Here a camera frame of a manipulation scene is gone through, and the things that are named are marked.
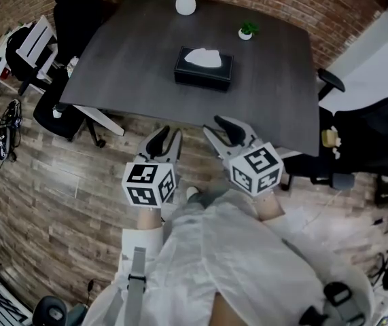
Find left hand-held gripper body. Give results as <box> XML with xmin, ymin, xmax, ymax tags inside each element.
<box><xmin>122</xmin><ymin>130</ymin><xmax>183</xmax><ymax>209</ymax></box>

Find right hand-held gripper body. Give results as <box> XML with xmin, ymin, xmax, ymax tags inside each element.
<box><xmin>202</xmin><ymin>122</ymin><xmax>285</xmax><ymax>198</ymax></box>

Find black tissue box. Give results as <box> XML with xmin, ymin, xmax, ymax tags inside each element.
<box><xmin>173</xmin><ymin>46</ymin><xmax>234</xmax><ymax>93</ymax></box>

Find white tissue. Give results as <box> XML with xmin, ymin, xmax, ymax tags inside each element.
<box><xmin>183</xmin><ymin>48</ymin><xmax>224</xmax><ymax>69</ymax></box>

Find person's left forearm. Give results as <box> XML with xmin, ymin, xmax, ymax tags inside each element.
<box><xmin>113</xmin><ymin>207</ymin><xmax>165</xmax><ymax>293</ymax></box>

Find person's right forearm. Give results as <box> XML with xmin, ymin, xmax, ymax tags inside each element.
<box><xmin>253</xmin><ymin>193</ymin><xmax>375</xmax><ymax>319</ymax></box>

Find person's legs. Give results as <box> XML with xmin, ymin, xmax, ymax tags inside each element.
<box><xmin>190</xmin><ymin>179</ymin><xmax>230</xmax><ymax>211</ymax></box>

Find white table leg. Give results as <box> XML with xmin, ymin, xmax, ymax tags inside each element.
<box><xmin>72</xmin><ymin>104</ymin><xmax>126</xmax><ymax>137</ymax></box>

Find yellow object on chair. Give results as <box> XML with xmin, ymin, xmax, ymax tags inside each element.
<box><xmin>321</xmin><ymin>126</ymin><xmax>343</xmax><ymax>148</ymax></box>

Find small potted green plant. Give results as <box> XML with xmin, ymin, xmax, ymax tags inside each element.
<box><xmin>238</xmin><ymin>21</ymin><xmax>260</xmax><ymax>41</ymax></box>

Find person's white coat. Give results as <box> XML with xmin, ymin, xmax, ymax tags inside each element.
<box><xmin>83</xmin><ymin>188</ymin><xmax>375</xmax><ymax>326</ymax></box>

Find black chair armrest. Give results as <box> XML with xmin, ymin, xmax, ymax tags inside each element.
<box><xmin>317</xmin><ymin>68</ymin><xmax>346</xmax><ymax>102</ymax></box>

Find black mesh office chair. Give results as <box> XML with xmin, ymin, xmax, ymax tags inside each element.
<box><xmin>280</xmin><ymin>96</ymin><xmax>388</xmax><ymax>192</ymax></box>

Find white side desk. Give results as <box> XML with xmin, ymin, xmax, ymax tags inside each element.
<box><xmin>0</xmin><ymin>14</ymin><xmax>59</xmax><ymax>96</ymax></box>

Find black backpack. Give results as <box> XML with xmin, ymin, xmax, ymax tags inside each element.
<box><xmin>4</xmin><ymin>30</ymin><xmax>40</xmax><ymax>82</ymax></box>

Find grey left arm strap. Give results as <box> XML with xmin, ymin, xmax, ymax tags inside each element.
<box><xmin>126</xmin><ymin>246</ymin><xmax>147</xmax><ymax>319</ymax></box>

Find grey arm strap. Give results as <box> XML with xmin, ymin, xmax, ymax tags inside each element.
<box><xmin>126</xmin><ymin>246</ymin><xmax>147</xmax><ymax>319</ymax></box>
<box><xmin>298</xmin><ymin>281</ymin><xmax>366</xmax><ymax>326</ymax></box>

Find bundle of black cables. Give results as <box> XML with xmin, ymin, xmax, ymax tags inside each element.
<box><xmin>0</xmin><ymin>98</ymin><xmax>24</xmax><ymax>164</ymax></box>

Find grey right arm strap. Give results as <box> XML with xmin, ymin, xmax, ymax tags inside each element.
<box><xmin>298</xmin><ymin>281</ymin><xmax>366</xmax><ymax>326</ymax></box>

